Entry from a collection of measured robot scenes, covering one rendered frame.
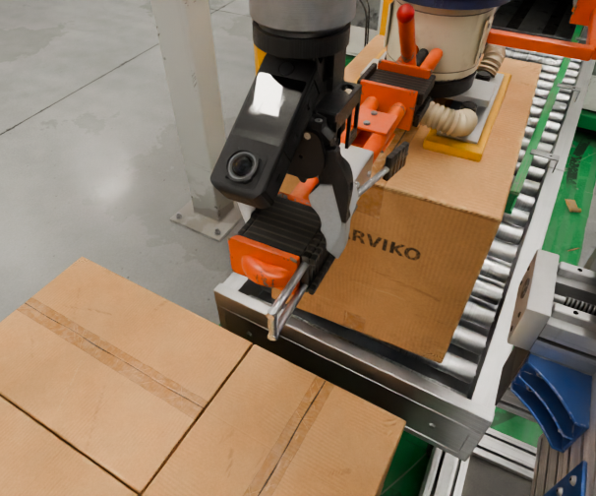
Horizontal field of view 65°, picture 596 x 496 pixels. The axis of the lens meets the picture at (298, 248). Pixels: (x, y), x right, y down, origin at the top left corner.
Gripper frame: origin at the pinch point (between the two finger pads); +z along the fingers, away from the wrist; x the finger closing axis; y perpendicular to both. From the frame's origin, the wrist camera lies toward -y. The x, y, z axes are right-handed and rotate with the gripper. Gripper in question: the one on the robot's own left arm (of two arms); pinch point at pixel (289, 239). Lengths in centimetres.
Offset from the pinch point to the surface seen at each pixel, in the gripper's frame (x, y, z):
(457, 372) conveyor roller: -25, 39, 66
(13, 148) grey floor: 234, 111, 120
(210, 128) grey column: 90, 110, 69
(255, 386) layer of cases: 16, 15, 66
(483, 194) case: -16.5, 34.8, 13.2
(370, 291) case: -2.8, 30.0, 38.8
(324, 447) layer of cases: -3, 9, 66
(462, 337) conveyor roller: -24, 48, 65
